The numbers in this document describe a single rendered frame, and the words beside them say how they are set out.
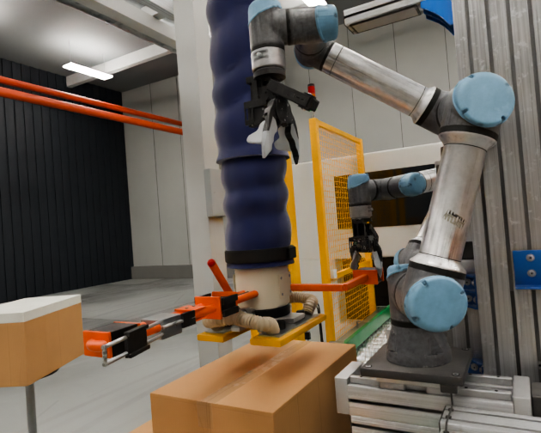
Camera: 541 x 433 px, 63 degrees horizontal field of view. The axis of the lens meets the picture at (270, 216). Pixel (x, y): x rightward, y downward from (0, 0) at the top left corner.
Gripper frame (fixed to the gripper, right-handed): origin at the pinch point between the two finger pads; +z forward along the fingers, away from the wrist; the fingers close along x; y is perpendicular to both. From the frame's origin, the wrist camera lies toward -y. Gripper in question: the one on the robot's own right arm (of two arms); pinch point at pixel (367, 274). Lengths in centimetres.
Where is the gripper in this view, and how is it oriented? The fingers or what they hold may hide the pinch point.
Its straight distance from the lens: 160.3
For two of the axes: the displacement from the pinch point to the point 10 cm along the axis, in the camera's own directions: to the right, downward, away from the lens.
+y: -4.9, 0.2, -8.7
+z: 0.8, 10.0, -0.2
